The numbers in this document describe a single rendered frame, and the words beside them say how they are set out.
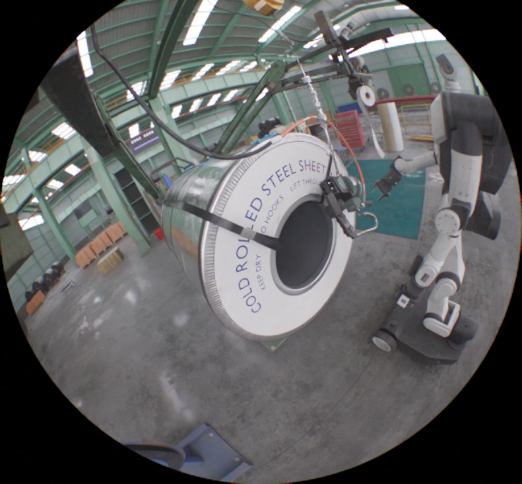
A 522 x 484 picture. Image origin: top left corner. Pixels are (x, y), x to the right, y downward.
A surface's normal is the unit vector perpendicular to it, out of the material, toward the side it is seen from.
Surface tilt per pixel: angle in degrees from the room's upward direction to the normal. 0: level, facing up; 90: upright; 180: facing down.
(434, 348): 0
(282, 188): 90
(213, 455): 0
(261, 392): 0
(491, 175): 90
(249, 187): 90
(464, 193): 90
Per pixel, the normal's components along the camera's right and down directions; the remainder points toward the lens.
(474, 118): -0.70, 0.68
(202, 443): -0.37, -0.82
